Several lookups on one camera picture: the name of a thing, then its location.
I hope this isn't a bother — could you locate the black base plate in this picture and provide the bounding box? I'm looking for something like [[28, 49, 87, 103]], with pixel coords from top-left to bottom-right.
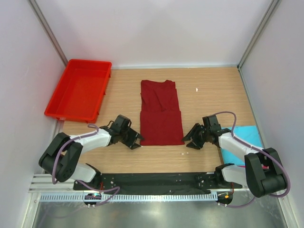
[[86, 172, 243, 195]]

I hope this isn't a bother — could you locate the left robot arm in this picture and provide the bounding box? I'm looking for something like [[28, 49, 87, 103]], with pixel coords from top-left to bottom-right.
[[38, 115, 144, 190]]

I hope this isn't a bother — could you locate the folded blue t-shirt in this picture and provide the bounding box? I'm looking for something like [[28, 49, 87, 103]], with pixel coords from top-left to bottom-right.
[[219, 126, 262, 166]]

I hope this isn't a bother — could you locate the white slotted cable duct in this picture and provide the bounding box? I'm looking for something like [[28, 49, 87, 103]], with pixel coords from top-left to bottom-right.
[[39, 192, 218, 203]]

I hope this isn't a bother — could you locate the red plastic bin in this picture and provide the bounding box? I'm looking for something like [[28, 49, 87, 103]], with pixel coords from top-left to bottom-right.
[[44, 59, 112, 123]]

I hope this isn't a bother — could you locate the dark red t-shirt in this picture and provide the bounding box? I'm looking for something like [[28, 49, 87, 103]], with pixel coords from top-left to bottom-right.
[[140, 80, 184, 146]]

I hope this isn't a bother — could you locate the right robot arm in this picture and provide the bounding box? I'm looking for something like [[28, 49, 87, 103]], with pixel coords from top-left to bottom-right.
[[182, 114, 291, 198]]

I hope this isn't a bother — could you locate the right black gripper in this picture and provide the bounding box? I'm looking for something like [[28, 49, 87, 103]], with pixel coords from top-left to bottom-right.
[[181, 123, 210, 150]]

